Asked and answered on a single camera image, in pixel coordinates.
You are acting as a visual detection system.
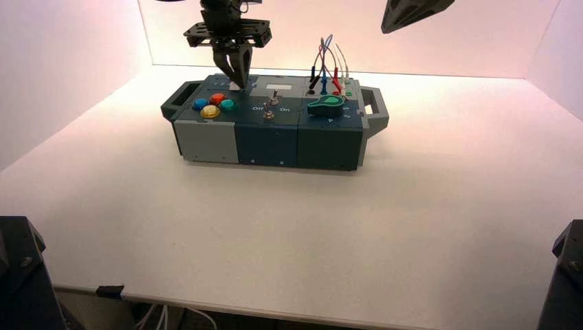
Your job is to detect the blue patch cable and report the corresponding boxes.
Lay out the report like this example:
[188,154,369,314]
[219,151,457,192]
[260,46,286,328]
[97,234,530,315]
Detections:
[320,34,334,96]

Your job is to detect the black table edge clamp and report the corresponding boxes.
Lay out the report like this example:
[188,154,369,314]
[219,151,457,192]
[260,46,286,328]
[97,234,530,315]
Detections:
[96,285,124,300]

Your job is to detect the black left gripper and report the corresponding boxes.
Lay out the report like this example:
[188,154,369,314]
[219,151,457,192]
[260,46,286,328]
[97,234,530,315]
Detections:
[183,9,273,89]

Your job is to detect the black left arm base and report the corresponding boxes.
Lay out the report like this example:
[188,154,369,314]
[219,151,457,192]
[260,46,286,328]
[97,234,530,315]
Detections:
[0,216,69,330]

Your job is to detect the red patch cable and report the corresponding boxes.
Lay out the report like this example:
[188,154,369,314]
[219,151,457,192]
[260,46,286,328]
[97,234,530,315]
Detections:
[314,43,343,94]

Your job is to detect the white patch cable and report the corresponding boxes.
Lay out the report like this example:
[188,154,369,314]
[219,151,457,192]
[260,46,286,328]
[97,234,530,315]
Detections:
[334,43,353,85]

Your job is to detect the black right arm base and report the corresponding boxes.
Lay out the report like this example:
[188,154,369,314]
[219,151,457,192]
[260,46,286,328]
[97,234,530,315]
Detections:
[537,219,583,330]

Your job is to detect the black patch cable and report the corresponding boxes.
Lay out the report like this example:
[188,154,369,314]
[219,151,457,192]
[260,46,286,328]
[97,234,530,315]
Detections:
[307,38,327,92]

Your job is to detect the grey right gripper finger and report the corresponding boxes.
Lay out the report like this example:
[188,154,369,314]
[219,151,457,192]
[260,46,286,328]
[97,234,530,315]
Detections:
[382,0,457,34]

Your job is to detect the blue grey task box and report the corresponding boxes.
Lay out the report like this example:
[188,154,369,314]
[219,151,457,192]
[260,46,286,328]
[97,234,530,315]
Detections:
[160,74,391,172]

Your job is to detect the black green rotary knob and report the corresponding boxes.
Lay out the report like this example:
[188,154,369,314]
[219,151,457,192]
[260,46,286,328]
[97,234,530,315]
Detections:
[307,94,346,118]

